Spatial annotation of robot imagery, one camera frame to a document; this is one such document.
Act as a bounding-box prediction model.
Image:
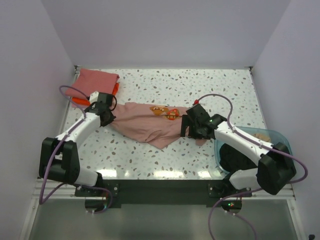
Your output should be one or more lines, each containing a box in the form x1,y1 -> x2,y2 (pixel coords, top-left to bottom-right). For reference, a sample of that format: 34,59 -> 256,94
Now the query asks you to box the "dusty pink printed t-shirt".
109,101 -> 208,150

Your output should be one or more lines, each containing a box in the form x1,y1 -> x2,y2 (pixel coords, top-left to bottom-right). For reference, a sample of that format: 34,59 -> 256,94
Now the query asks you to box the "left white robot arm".
39,91 -> 117,196

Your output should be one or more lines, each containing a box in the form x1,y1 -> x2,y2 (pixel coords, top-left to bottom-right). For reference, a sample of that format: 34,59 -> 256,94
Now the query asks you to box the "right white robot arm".
180,104 -> 297,197

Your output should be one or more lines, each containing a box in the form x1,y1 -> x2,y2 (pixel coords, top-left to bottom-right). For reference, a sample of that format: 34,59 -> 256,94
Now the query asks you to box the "folded orange t-shirt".
71,83 -> 120,106

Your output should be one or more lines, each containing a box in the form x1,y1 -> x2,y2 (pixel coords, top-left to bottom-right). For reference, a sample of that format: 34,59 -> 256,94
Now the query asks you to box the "folded salmon pink t-shirt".
71,68 -> 120,96

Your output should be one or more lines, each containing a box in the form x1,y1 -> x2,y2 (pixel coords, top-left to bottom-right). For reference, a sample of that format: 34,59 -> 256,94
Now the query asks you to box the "black t-shirt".
219,143 -> 257,173

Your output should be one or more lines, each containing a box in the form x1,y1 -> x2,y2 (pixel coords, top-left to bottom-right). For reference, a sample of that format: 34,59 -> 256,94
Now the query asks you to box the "beige t-shirt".
253,133 -> 271,143

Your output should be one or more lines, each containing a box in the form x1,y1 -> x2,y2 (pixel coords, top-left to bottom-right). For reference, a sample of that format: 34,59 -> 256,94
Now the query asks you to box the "translucent blue plastic bin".
214,127 -> 292,174

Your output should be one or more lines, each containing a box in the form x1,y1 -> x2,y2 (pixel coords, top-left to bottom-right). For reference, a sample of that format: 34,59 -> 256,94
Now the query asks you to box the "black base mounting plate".
74,179 -> 251,208

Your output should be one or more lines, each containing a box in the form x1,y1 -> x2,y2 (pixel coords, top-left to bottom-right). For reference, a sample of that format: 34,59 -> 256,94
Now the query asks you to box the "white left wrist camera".
89,91 -> 99,104

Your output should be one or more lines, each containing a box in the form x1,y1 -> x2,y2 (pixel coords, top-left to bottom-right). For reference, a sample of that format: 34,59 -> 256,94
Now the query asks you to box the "aluminium front rail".
32,174 -> 296,201

